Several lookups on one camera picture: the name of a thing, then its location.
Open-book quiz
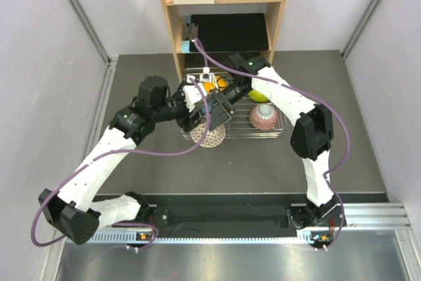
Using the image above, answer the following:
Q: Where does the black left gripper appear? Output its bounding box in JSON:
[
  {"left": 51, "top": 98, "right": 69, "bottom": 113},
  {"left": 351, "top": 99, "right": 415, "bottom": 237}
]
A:
[{"left": 153, "top": 82, "right": 206, "bottom": 132}]

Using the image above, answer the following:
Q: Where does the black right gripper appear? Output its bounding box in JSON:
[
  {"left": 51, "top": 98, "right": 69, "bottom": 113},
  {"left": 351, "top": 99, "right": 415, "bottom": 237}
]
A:
[{"left": 209, "top": 81, "right": 252, "bottom": 132}]

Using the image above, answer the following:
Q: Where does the orange bowl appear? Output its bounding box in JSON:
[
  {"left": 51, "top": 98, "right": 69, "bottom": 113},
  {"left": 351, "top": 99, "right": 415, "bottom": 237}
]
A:
[{"left": 203, "top": 76, "right": 229, "bottom": 93}]

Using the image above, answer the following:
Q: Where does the green bowl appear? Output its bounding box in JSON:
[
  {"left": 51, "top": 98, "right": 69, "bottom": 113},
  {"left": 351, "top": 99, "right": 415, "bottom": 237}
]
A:
[{"left": 248, "top": 89, "right": 268, "bottom": 103}]

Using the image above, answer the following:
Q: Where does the patterned white floral bowl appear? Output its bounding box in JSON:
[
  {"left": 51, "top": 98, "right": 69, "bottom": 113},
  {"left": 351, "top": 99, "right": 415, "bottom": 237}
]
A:
[{"left": 249, "top": 103, "right": 278, "bottom": 130}]

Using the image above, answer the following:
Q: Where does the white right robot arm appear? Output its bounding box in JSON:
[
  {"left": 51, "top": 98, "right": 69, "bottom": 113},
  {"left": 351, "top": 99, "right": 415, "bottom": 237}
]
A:
[{"left": 212, "top": 53, "right": 334, "bottom": 229}]

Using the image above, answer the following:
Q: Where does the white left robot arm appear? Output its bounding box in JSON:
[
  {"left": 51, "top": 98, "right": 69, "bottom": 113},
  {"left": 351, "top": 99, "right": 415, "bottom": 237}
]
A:
[{"left": 36, "top": 76, "right": 207, "bottom": 245}]

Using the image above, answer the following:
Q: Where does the black clipboard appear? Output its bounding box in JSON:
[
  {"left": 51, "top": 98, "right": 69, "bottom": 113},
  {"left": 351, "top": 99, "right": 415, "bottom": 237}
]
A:
[{"left": 180, "top": 13, "right": 270, "bottom": 53}]

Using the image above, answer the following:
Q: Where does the metal wire dish rack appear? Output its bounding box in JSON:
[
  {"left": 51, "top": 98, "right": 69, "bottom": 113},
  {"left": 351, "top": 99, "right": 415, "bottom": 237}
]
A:
[{"left": 182, "top": 67, "right": 287, "bottom": 139}]

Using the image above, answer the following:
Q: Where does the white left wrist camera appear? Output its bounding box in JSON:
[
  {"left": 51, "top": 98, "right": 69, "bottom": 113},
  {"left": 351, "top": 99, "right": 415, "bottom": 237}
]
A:
[{"left": 182, "top": 75, "right": 208, "bottom": 112}]

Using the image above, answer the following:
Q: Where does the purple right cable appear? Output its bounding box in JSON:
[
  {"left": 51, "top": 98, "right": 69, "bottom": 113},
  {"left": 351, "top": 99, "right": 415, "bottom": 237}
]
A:
[{"left": 193, "top": 38, "right": 351, "bottom": 251}]

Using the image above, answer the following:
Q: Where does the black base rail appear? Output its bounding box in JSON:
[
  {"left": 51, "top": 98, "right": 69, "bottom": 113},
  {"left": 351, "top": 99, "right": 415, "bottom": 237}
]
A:
[{"left": 98, "top": 192, "right": 389, "bottom": 239}]

